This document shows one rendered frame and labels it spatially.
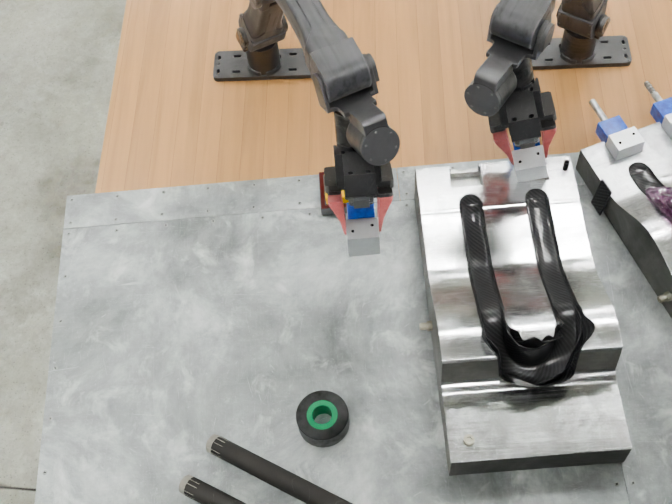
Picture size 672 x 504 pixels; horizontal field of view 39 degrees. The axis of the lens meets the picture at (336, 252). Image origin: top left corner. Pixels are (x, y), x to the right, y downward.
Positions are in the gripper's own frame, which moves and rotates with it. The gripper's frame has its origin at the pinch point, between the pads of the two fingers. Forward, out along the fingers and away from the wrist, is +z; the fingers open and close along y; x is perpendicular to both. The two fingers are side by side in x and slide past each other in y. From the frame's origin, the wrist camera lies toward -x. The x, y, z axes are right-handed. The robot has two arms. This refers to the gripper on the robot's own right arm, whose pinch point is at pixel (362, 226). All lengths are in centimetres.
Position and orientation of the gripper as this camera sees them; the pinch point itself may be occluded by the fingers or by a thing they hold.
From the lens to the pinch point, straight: 145.1
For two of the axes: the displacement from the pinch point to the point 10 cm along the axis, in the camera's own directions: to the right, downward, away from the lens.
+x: -0.3, -5.1, 8.6
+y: 10.0, -0.9, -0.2
